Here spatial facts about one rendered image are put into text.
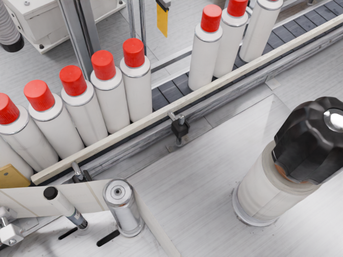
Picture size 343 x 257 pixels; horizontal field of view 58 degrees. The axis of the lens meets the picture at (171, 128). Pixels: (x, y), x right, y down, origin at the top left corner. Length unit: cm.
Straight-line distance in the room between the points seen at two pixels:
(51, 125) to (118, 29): 46
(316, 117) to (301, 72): 53
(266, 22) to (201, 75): 17
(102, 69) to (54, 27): 39
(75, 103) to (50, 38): 40
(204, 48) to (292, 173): 30
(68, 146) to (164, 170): 18
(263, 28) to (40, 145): 49
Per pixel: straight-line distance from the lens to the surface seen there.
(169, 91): 69
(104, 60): 48
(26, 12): 80
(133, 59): 49
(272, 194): 45
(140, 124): 60
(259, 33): 70
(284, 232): 61
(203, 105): 68
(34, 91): 47
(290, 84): 83
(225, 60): 67
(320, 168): 37
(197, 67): 62
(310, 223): 63
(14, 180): 58
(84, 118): 52
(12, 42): 53
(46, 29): 85
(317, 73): 88
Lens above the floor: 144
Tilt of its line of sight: 61 degrees down
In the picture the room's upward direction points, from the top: 4 degrees clockwise
